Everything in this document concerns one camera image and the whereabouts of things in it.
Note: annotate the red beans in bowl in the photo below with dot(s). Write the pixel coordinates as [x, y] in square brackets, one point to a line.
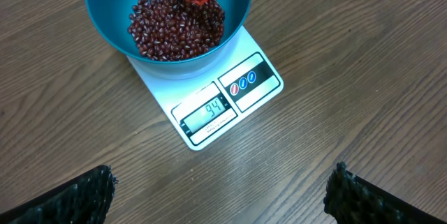
[175, 30]

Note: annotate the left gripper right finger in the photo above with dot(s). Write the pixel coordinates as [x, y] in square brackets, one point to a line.
[351, 199]

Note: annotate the blue bowl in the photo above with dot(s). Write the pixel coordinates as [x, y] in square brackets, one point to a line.
[111, 19]

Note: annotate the white digital kitchen scale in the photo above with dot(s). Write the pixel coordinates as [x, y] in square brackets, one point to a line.
[203, 105]

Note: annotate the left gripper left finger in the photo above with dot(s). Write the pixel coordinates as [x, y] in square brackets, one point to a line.
[84, 199]

